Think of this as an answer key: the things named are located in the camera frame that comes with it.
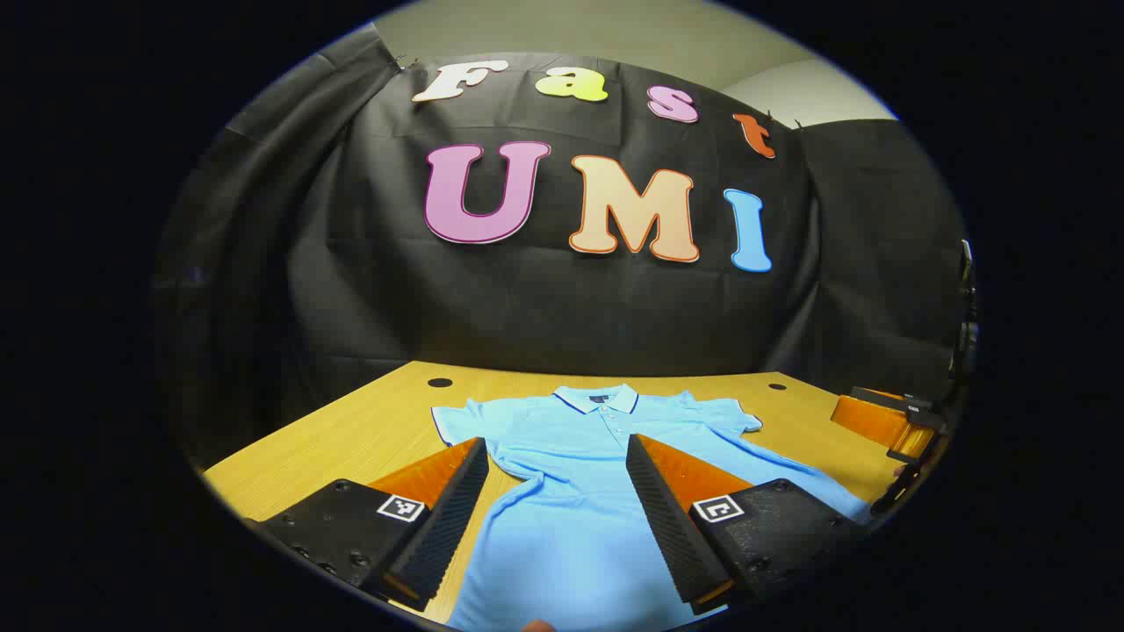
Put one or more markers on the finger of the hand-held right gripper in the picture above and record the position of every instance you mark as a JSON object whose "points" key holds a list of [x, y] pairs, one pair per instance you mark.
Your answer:
{"points": [[904, 487], [869, 421]]}

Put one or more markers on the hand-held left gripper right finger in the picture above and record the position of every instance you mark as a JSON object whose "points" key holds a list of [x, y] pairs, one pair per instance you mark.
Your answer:
{"points": [[667, 527]]}

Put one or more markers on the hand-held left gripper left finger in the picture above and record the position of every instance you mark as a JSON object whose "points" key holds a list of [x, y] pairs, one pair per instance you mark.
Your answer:
{"points": [[452, 518]]}

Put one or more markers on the light blue T-shirt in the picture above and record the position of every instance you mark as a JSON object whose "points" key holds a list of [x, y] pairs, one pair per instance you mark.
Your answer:
{"points": [[571, 439]]}

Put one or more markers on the black backdrop cloth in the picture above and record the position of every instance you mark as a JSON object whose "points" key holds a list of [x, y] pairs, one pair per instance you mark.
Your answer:
{"points": [[571, 307]]}

